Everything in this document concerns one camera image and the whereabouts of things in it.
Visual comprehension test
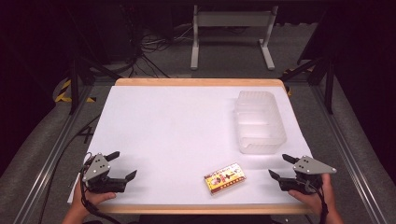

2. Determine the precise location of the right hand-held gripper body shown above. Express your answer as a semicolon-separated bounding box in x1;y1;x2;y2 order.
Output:
278;155;338;196

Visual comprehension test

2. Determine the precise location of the bundle of floor cables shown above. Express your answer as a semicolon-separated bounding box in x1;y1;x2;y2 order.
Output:
120;6;195;79

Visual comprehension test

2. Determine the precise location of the person's right hand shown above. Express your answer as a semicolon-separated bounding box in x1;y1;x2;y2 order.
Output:
287;173;336;217

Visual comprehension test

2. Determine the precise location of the person's dark clothing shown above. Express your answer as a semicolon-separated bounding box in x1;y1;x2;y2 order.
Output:
136;214;275;224

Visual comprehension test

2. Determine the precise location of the thin black floor cable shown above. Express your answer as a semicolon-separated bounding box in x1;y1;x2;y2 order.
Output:
36;113;103;224

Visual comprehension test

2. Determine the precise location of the grey metal stand frame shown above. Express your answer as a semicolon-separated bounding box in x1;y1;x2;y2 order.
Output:
190;4;279;71

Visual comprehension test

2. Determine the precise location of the black and yellow hazard tape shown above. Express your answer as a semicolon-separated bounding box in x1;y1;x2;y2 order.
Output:
54;78;97;104

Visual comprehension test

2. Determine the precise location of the black metal stand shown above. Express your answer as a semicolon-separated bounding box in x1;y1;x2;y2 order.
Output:
64;6;123;116
279;8;337;116

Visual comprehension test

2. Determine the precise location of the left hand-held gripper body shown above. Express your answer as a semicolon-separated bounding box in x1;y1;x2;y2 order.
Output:
81;152;129;194

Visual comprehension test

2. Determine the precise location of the aluminium floor rail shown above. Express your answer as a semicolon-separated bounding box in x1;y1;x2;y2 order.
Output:
310;84;389;224
12;85;95;224

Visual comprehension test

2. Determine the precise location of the white paper table cover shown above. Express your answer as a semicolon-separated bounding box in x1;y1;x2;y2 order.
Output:
67;85;314;207

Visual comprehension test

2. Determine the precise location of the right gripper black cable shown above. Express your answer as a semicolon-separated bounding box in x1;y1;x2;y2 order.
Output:
306;182;330;224

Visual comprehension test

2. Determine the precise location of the yellow and red printed box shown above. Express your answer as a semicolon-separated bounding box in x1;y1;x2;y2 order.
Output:
204;161;248;196

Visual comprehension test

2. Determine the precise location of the clear plastic container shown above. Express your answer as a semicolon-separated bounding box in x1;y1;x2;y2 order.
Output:
233;90;288;155

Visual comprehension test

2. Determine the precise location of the person's left hand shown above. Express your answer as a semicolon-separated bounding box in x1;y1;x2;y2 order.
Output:
72;181;117;216

